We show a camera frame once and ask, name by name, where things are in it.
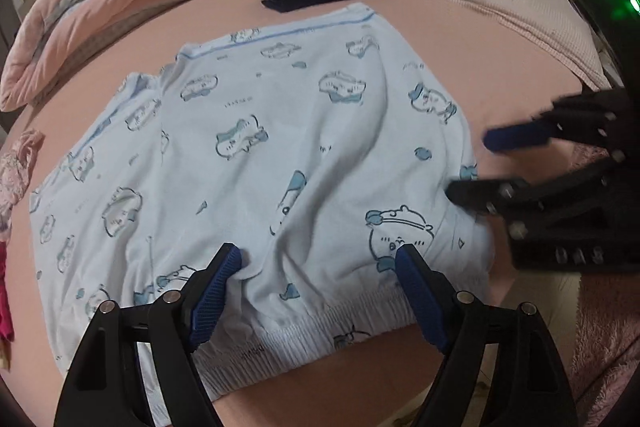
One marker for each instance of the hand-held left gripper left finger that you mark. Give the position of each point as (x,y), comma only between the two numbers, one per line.
(215,292)

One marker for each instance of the magenta garment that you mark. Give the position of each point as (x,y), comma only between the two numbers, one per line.
(5,307)

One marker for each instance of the pink printed garment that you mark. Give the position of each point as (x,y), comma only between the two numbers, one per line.
(15,172)

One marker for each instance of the light blue cartoon pajama pants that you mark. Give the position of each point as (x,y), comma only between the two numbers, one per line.
(300,132)

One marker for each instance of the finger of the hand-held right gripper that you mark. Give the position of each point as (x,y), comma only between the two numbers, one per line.
(515,138)
(475,193)

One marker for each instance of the pink bed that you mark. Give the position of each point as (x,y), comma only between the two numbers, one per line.
(435,72)

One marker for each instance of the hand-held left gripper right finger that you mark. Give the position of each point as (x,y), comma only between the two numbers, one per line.
(422,302)

